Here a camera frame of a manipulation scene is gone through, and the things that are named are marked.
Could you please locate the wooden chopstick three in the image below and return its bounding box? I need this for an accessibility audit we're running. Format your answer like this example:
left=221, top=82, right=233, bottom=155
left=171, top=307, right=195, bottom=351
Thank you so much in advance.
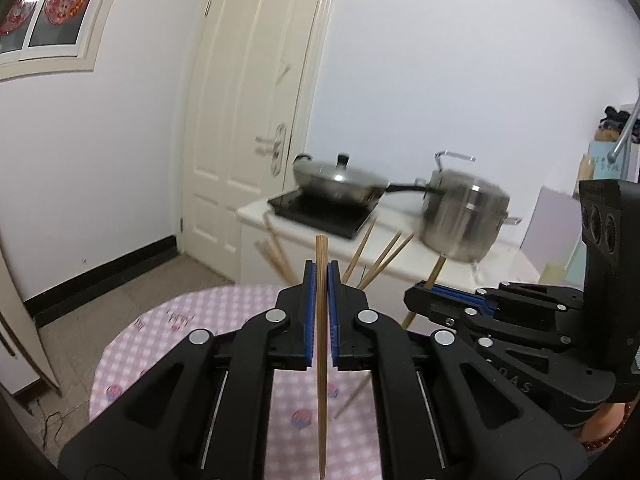
left=401, top=255, right=447, bottom=330

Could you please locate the wooden chopstick five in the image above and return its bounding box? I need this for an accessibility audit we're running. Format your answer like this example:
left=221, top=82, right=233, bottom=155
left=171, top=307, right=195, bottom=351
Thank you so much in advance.
left=357, top=231, right=402, bottom=288

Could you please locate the wooden chopstick one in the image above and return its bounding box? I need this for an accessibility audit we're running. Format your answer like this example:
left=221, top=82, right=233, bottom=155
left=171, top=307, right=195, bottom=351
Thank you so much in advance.
left=316, top=235, right=329, bottom=480

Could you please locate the wooden chopstick two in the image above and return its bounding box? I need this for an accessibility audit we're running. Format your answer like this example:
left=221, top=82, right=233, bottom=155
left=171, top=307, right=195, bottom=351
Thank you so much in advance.
left=264, top=212, right=297, bottom=285

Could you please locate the wooden chopstick four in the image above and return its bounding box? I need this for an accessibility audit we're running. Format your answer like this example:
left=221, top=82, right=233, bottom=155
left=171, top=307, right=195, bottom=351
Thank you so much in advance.
left=255, top=240, right=296, bottom=286

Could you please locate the wooden chopstick seven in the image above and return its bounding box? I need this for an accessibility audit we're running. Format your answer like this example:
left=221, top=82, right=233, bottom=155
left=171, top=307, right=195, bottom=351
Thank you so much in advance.
left=358, top=232, right=416, bottom=290

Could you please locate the white kitchen counter cabinet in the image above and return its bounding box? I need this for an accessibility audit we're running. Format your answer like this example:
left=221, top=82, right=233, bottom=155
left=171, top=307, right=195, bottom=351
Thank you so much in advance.
left=238, top=200, right=540, bottom=322

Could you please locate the person right hand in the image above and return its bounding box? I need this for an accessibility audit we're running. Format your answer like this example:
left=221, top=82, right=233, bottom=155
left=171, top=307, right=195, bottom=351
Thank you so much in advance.
left=579, top=403, right=631, bottom=453

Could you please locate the stainless steel steamer pot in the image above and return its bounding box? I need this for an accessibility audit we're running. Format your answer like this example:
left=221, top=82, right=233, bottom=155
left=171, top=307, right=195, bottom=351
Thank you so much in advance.
left=419, top=151, right=522, bottom=263

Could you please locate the pink checkered tablecloth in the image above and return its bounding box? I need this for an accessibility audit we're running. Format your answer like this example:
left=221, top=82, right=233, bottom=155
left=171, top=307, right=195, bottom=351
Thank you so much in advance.
left=89, top=285, right=382, bottom=479

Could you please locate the black induction cooker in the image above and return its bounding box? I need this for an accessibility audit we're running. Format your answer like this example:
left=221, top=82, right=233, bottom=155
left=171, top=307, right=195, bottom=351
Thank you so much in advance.
left=267, top=190, right=376, bottom=240

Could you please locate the wok with glass lid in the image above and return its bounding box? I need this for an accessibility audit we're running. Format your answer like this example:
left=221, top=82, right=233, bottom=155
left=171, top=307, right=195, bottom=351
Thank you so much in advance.
left=292, top=154, right=442, bottom=206

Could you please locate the white door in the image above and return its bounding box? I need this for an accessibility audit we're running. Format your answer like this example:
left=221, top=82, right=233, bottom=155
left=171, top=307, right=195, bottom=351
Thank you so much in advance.
left=181, top=0, right=326, bottom=281

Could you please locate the window with red decals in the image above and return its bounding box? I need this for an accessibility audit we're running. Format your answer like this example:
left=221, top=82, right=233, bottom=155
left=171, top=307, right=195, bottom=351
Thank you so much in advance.
left=1, top=0, right=114, bottom=80

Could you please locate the silver door handle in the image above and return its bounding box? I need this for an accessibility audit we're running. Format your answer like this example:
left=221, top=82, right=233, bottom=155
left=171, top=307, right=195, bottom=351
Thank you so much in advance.
left=255, top=122, right=288, bottom=177

